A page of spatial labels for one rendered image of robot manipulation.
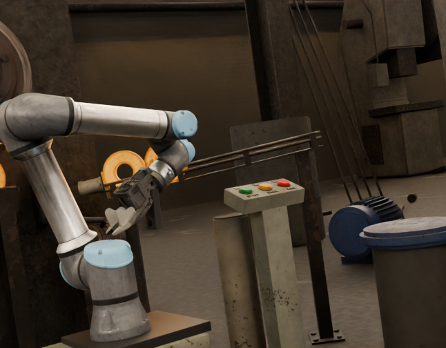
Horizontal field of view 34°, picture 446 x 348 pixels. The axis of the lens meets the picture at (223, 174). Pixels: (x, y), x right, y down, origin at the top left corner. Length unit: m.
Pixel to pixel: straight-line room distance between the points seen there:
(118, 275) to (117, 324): 0.12
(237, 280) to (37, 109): 0.94
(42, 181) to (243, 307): 0.84
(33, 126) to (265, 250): 0.85
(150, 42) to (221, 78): 1.22
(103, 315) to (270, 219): 0.69
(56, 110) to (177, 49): 8.45
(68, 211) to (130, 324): 0.34
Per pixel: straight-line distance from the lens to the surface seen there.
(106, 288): 1.80
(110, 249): 1.80
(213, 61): 10.47
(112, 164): 2.65
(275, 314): 2.29
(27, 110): 1.79
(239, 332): 2.41
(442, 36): 4.44
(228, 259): 2.36
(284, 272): 2.30
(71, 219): 1.91
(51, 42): 2.93
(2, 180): 2.67
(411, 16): 10.29
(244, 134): 4.99
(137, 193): 1.98
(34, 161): 1.89
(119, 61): 9.74
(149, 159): 2.63
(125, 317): 1.81
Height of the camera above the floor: 0.75
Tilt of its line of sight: 2 degrees down
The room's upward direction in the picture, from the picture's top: 8 degrees counter-clockwise
